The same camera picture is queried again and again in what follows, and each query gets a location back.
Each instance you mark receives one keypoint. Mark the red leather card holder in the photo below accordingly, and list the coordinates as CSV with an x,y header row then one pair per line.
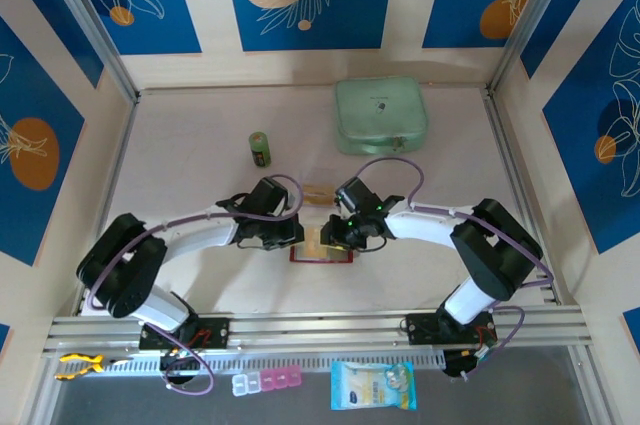
x,y
300,258

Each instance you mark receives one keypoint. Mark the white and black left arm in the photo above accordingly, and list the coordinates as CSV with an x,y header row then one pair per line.
x,y
200,240

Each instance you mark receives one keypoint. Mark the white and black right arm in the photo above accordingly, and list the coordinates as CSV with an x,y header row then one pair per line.
x,y
425,225

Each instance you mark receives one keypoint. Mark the green cylindrical battery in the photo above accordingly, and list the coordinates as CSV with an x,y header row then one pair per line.
x,y
260,147

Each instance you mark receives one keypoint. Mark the mint green zip pouch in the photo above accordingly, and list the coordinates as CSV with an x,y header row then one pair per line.
x,y
380,115

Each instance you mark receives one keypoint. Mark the white and pink pill organiser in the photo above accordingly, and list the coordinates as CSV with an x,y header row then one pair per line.
x,y
270,379

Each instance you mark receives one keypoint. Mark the blue and yellow wipes packet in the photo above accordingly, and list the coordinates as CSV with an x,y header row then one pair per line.
x,y
370,387

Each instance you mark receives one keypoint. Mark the yellow and black pliers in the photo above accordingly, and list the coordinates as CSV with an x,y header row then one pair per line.
x,y
95,362

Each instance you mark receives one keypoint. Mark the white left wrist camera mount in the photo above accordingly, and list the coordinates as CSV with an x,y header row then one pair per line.
x,y
290,201

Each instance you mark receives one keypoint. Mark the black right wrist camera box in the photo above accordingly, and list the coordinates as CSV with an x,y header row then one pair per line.
x,y
356,195

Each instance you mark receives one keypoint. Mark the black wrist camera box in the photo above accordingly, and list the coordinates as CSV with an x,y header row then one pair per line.
x,y
270,197
356,195

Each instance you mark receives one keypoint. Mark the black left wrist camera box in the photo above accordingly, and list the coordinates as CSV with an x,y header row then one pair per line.
x,y
270,197

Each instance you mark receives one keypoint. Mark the aluminium mounting rail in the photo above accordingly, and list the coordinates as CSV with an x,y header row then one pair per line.
x,y
320,330

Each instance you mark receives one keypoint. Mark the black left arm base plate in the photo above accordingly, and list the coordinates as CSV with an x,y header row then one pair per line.
x,y
220,332

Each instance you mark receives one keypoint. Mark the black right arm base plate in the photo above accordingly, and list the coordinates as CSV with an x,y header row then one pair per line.
x,y
420,327

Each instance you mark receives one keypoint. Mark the aluminium side rail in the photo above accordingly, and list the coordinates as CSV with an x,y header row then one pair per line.
x,y
510,155

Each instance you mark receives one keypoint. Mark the aluminium frame post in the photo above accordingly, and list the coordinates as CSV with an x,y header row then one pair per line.
x,y
100,30
530,20

